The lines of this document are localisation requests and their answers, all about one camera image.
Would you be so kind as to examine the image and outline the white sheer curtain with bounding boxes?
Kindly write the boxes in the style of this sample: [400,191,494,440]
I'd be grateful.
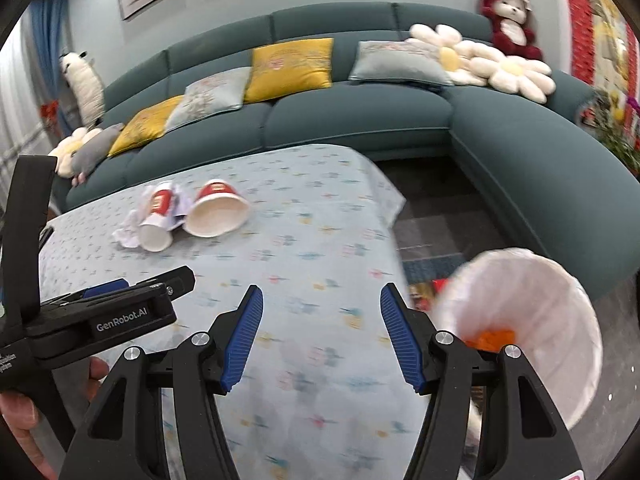
[0,35,61,171]

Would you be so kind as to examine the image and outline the grey plush toy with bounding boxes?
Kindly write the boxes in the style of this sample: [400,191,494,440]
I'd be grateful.
[70,122,126,186]

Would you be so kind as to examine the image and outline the teal fabric sofa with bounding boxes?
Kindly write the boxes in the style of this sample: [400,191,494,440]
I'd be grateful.
[52,2,640,301]

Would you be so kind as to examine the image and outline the long white plush toy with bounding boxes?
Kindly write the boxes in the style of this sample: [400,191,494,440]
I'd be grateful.
[59,51,107,128]

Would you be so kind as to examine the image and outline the small yellow embroidered cushion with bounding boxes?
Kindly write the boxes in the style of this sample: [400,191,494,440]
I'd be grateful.
[107,95,185,157]

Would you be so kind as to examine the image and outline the white daisy flower cushion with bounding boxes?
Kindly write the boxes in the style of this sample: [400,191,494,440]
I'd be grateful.
[48,127,103,177]
[470,42,557,105]
[404,23,493,86]

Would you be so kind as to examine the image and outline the blue rug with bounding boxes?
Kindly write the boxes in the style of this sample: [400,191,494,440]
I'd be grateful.
[400,252,468,286]

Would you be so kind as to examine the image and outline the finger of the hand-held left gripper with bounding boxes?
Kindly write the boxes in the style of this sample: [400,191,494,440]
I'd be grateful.
[82,279,131,300]
[125,266,197,297]

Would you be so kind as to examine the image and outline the red and white paper cup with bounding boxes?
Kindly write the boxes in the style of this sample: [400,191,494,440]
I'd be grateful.
[184,179,252,238]
[137,182,176,252]

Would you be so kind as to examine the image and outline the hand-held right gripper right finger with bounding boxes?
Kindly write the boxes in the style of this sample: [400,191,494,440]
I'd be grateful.
[379,282,587,480]

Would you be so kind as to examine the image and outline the red monkey plush toy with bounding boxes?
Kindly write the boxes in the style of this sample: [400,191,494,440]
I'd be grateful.
[478,0,543,61]

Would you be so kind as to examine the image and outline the floral light blue tablecloth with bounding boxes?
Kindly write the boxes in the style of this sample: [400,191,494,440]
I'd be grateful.
[37,143,441,480]

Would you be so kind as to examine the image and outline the green potted plant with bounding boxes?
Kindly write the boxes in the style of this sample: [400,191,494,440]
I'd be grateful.
[582,87,640,176]

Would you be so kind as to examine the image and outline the large yellow embroidered cushion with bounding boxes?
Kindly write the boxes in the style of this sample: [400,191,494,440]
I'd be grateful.
[243,37,335,104]

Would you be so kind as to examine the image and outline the white lined waste bin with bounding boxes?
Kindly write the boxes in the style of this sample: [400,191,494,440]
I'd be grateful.
[431,248,603,426]

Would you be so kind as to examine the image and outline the person's left hand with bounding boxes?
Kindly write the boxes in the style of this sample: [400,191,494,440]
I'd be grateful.
[0,357,111,480]

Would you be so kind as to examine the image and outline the blue curtain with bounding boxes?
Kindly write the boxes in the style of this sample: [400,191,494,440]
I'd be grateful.
[30,0,71,136]

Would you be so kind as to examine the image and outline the orange plastic bag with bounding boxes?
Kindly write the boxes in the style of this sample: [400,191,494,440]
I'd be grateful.
[462,329,517,353]

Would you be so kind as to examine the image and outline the red bordered wall mural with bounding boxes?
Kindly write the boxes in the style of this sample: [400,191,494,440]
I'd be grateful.
[557,0,640,96]

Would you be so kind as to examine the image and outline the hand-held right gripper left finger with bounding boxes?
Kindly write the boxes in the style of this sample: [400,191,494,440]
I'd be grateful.
[59,284,265,480]

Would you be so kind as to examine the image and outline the light blue embroidered cushion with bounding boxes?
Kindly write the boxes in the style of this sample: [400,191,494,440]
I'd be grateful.
[348,40,455,87]
[165,66,252,133]

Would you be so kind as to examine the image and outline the white tissue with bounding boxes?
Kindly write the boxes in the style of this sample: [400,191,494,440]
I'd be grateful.
[112,185,193,249]

